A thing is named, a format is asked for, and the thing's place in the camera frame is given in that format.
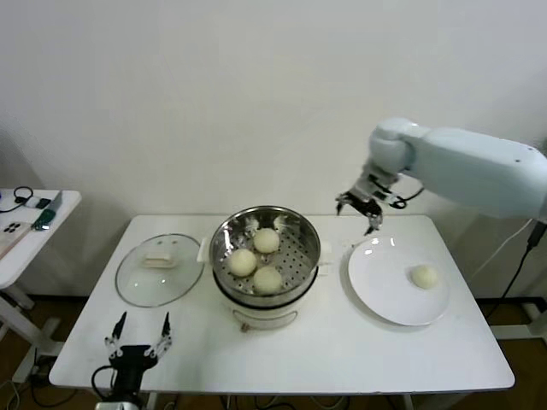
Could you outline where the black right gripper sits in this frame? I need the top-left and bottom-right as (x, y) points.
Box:
(334, 168), (385, 237)

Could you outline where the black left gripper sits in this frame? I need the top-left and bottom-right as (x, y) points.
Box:
(104, 311), (174, 401)

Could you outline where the round glass pot lid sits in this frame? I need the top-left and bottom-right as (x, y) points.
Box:
(115, 232), (204, 308)

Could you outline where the white steamed baozi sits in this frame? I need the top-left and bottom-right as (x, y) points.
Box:
(409, 263), (440, 290)
(253, 266), (284, 296)
(228, 249), (258, 278)
(253, 227), (281, 254)

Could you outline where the stainless steel steamer basket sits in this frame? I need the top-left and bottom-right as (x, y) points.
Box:
(209, 205), (322, 300)

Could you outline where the white round plate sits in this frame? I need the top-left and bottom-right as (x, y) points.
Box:
(340, 236), (450, 328)

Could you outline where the white side table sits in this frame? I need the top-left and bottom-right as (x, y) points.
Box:
(0, 187), (82, 384)

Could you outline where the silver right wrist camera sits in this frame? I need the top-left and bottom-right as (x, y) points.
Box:
(371, 181), (397, 202)

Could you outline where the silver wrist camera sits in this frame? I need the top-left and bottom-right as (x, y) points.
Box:
(371, 181), (397, 202)
(94, 399), (144, 410)

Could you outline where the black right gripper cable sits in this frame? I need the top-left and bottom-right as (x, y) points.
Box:
(386, 185), (425, 211)

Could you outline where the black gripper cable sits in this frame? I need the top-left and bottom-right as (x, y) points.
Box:
(386, 185), (425, 211)
(91, 366), (119, 401)

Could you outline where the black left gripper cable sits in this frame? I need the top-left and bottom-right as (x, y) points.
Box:
(91, 366), (119, 401)

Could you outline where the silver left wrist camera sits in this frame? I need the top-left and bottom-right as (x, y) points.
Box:
(94, 399), (144, 410)

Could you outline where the thin white cable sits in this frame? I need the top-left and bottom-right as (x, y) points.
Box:
(472, 221), (535, 278)

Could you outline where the green handled hand tool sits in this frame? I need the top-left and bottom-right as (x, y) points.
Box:
(32, 190), (63, 232)

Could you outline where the black cable with adapter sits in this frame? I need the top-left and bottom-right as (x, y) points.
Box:
(497, 220), (547, 300)

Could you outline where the thin black looped cable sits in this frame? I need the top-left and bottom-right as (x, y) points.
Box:
(0, 186), (35, 214)

